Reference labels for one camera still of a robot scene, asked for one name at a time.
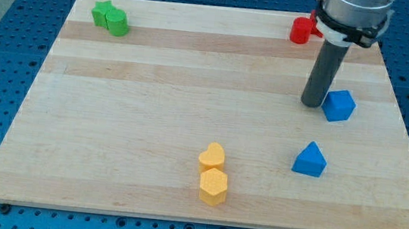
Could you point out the blue cube block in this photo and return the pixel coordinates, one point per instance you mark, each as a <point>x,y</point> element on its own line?
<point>338,105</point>

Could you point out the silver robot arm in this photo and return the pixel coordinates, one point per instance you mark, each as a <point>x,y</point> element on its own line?
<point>347,22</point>

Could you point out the yellow heart block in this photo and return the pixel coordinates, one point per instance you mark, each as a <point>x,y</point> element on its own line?
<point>212,158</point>

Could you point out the wooden board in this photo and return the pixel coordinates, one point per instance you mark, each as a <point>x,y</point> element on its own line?
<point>115,125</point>

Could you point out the yellow hexagon block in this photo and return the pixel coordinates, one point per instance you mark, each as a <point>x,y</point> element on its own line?
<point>213,187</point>

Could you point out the blue triangular prism block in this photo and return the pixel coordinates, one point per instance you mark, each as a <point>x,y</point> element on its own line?
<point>310,161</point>

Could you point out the green cylinder block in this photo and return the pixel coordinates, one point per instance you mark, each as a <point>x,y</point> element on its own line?
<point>116,20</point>

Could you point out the red cylinder block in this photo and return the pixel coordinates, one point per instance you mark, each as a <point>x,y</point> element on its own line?
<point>301,30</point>

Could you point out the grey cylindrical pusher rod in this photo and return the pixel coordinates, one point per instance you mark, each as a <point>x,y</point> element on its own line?
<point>327,63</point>

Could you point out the red star block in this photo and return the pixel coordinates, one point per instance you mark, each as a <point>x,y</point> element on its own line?
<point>314,30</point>

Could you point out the green star block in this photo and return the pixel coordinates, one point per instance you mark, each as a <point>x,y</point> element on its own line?
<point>99,13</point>

